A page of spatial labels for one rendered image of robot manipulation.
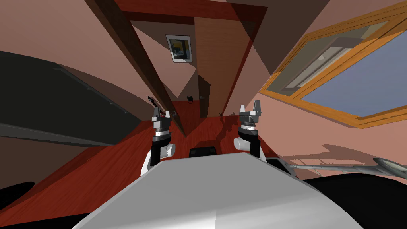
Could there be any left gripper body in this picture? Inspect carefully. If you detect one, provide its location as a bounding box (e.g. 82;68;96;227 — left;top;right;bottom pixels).
151;115;172;130

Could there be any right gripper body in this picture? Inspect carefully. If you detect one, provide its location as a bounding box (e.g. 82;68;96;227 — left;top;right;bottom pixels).
238;109;263;128

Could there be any light brown wooden door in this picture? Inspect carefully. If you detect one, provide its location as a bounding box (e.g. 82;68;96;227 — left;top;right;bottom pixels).
194;17;256;118

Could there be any dark brown door leaf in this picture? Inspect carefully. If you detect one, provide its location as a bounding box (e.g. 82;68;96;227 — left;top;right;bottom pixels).
84;0;187;138

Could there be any white framed picture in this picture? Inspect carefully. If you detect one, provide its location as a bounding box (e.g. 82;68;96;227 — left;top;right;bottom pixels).
165;34;194;64

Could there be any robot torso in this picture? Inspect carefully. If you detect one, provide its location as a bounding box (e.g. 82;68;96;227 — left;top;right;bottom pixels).
72;147;364;229

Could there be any orange framed window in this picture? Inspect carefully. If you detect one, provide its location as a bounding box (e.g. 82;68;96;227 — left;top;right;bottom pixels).
259;1;407;129

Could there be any black cabinet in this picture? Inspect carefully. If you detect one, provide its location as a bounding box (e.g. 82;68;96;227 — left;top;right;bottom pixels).
0;50;144;147

